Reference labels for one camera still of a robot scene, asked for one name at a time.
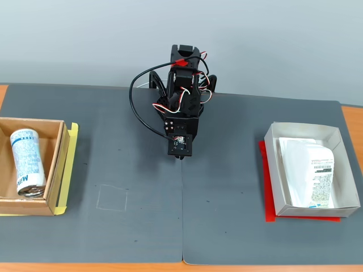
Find red paper sheet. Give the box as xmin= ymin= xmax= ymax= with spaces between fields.
xmin=258 ymin=141 xmax=341 ymax=223

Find plain white packet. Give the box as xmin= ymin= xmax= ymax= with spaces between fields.
xmin=276 ymin=137 xmax=324 ymax=205

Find white cardboard box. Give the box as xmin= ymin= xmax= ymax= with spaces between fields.
xmin=264 ymin=121 xmax=361 ymax=218

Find white packet with printed label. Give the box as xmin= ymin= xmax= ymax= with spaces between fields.
xmin=283 ymin=140 xmax=335 ymax=209

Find yellow paper sheet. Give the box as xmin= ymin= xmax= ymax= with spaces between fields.
xmin=0 ymin=122 xmax=79 ymax=216

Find grey table mat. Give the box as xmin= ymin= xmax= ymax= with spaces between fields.
xmin=181 ymin=92 xmax=354 ymax=266
xmin=0 ymin=83 xmax=184 ymax=264

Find black camera cable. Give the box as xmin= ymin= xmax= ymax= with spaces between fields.
xmin=129 ymin=56 xmax=210 ymax=142

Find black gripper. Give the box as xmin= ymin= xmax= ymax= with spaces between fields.
xmin=163 ymin=114 xmax=199 ymax=161

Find black table clamp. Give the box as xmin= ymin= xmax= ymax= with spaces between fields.
xmin=149 ymin=70 xmax=168 ymax=114
xmin=208 ymin=74 xmax=218 ymax=94

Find white blue drink can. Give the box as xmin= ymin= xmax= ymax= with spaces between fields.
xmin=10 ymin=129 xmax=48 ymax=198

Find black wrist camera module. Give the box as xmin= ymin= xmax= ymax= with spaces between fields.
xmin=167 ymin=133 xmax=193 ymax=157

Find brown cardboard box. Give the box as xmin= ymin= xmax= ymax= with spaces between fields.
xmin=0 ymin=117 xmax=70 ymax=216

